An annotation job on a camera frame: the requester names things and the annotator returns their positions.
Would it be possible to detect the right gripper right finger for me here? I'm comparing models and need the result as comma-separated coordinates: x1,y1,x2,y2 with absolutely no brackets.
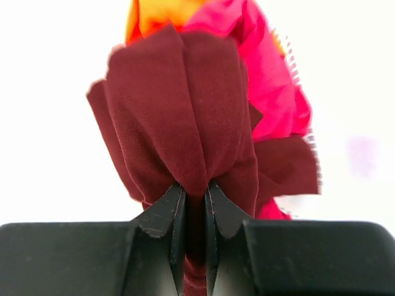
205,181,394,295

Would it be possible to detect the maroon t shirt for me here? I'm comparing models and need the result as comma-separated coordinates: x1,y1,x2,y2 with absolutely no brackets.
87,25,318,295

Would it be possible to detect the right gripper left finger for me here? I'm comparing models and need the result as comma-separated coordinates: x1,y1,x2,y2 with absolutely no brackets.
1,185,185,295

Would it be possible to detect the orange t shirt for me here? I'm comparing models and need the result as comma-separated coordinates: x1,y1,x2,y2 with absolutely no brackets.
125,1,286,57

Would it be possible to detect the pink t shirt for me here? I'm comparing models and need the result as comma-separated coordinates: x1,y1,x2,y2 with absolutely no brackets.
183,1,318,220

